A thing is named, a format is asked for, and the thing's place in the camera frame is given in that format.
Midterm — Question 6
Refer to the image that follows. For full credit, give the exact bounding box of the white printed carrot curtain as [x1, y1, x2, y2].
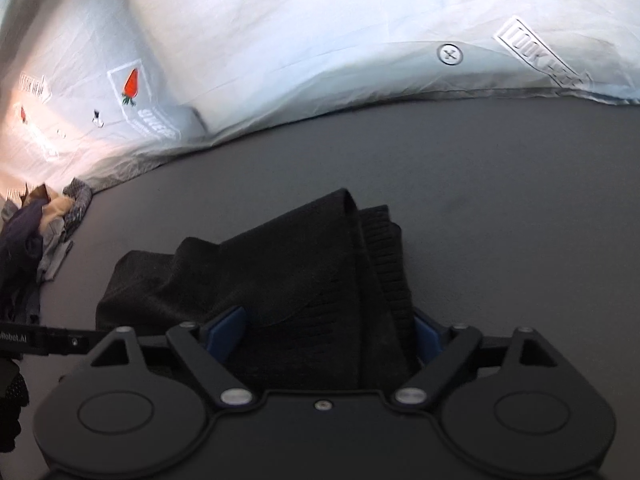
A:
[1, 0, 639, 195]

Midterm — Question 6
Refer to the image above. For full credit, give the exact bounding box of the long black garment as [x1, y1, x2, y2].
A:
[96, 189, 420, 390]

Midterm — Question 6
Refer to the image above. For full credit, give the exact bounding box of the pile of mixed unfolded clothes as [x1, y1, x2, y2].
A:
[1, 179, 93, 325]

